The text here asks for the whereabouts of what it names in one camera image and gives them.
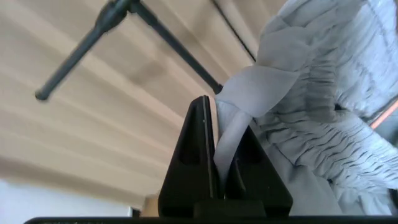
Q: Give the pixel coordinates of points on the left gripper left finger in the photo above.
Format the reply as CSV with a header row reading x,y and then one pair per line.
x,y
189,174

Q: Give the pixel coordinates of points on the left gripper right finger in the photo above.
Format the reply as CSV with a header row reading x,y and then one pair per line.
x,y
258,177

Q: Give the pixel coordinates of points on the pale grey shorts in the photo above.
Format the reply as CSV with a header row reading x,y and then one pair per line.
x,y
311,93

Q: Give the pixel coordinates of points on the black clothes rack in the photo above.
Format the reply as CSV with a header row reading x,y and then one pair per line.
x,y
174,43

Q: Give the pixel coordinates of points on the pink clothes hanger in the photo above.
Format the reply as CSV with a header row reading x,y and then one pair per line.
x,y
385,114

